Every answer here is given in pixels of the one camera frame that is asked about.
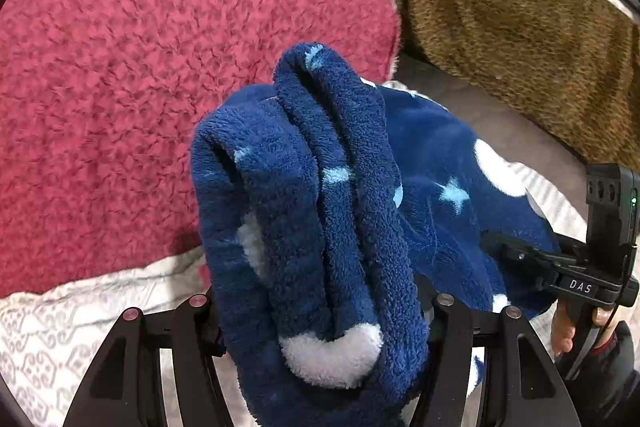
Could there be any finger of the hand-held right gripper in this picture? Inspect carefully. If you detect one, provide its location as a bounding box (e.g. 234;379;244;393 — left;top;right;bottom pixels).
479;230;562;289

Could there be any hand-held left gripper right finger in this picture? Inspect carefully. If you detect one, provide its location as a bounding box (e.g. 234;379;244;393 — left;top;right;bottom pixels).
417;291;572;427

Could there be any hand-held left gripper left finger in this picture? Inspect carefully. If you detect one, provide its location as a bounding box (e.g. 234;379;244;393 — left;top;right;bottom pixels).
62;292;227;427

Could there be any blue star fleece blanket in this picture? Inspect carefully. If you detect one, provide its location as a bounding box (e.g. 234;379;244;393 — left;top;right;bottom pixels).
190;42;562;427

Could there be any person's right forearm dark sleeve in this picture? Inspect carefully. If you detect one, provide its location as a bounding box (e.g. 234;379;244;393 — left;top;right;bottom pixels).
554;321;640;427

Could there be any person's right hand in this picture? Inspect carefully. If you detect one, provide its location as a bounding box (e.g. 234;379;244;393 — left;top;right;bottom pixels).
550;301;622;359

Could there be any grey bed sheet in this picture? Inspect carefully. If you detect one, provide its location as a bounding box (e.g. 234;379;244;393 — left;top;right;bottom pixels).
395;54;589;188

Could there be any white grey patterned bedspread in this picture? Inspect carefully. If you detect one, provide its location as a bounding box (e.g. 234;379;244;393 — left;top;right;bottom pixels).
0;159;594;427

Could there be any brown fuzzy blanket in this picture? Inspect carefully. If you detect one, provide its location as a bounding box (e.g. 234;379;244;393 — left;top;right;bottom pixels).
372;0;640;174

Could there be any red fleece blanket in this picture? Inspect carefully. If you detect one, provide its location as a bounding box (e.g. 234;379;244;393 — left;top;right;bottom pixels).
0;0;402;299

